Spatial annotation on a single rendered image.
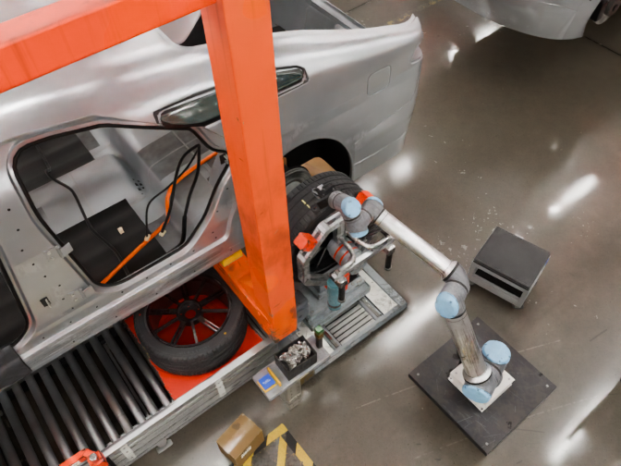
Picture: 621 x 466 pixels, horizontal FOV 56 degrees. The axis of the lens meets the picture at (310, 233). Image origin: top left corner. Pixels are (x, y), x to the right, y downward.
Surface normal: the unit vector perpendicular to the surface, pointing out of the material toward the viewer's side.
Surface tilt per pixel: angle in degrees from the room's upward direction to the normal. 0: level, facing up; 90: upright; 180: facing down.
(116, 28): 90
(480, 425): 0
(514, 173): 0
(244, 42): 90
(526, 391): 0
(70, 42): 90
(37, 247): 86
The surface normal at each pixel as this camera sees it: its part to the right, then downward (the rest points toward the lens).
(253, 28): 0.61, 0.62
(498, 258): -0.03, -0.61
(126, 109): 0.44, -0.06
